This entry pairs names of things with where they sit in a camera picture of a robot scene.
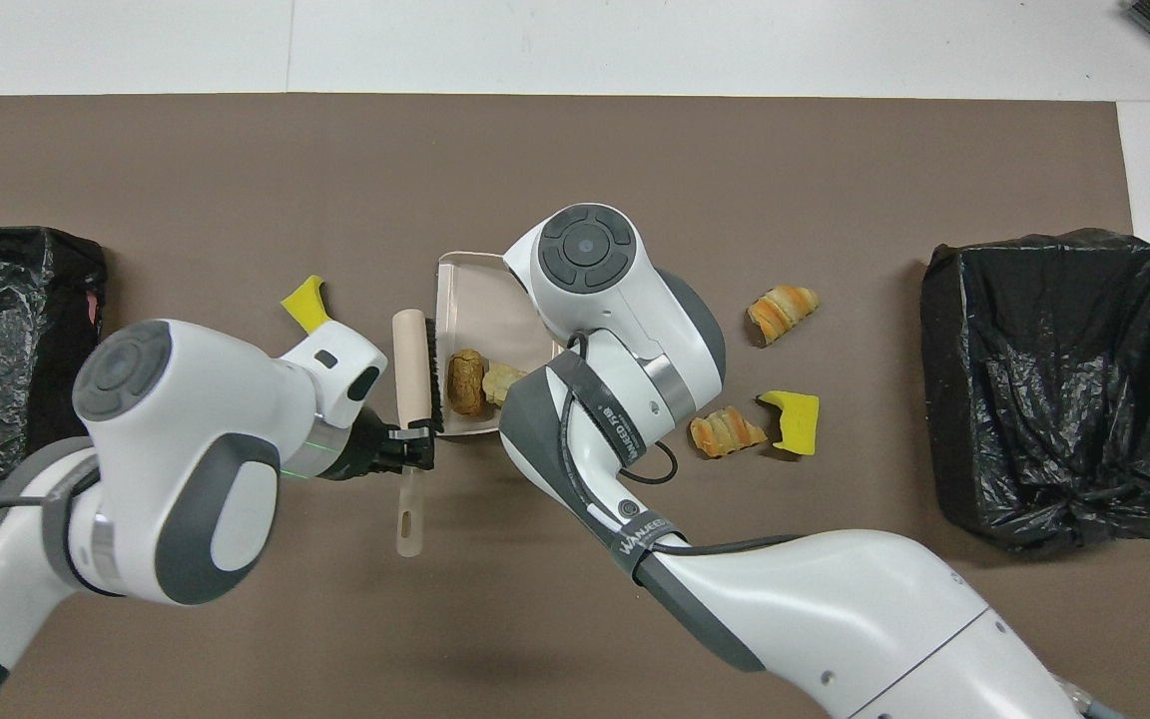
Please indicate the brown table mat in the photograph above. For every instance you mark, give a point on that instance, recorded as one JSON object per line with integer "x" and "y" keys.
{"x": 236, "y": 180}

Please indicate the striped croissant piece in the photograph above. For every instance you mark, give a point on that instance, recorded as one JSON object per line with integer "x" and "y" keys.
{"x": 725, "y": 431}
{"x": 783, "y": 312}

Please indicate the pale bread piece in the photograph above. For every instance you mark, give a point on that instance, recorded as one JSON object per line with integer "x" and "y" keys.
{"x": 505, "y": 382}

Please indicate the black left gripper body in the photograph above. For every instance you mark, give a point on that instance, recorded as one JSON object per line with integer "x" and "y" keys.
{"x": 370, "y": 449}

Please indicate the yellow sponge piece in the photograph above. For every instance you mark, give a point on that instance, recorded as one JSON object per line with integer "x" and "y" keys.
{"x": 305, "y": 305}
{"x": 793, "y": 421}

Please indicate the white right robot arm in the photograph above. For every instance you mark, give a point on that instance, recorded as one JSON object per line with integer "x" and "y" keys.
{"x": 835, "y": 599}

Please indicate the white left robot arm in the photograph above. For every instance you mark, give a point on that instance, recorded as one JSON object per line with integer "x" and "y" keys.
{"x": 186, "y": 449}

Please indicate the brown bread roll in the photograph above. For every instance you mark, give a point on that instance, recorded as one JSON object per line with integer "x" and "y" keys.
{"x": 466, "y": 381}

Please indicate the beige plastic dustpan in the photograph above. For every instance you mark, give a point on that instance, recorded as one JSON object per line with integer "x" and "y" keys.
{"x": 480, "y": 310}

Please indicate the beige hand brush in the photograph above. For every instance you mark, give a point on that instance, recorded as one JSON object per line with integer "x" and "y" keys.
{"x": 410, "y": 359}

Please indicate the black bag lined bin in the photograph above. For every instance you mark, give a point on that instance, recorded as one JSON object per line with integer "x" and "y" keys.
{"x": 1064, "y": 399}

